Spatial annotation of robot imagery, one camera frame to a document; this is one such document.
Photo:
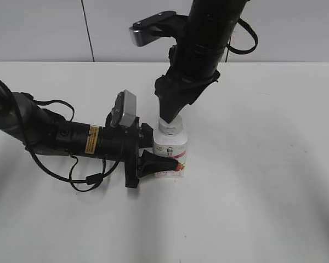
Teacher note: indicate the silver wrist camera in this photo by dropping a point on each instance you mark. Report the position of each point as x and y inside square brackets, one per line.
[125, 109]
[167, 24]

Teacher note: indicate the white yogurt drink bottle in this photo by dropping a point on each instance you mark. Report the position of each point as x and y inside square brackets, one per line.
[171, 142]

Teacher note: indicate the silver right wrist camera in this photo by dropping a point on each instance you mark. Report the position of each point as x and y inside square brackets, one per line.
[167, 24]

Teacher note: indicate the white screw cap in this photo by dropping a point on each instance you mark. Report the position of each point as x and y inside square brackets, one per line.
[172, 124]

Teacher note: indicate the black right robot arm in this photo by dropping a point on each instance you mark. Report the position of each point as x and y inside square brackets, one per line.
[211, 23]

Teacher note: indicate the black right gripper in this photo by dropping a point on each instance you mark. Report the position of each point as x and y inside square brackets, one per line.
[193, 67]

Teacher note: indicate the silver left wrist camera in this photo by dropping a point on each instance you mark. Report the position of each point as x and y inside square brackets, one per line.
[125, 109]

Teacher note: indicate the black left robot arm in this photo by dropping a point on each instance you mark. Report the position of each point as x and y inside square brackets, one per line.
[44, 132]

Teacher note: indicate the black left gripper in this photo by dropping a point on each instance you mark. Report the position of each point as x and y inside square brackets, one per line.
[120, 144]

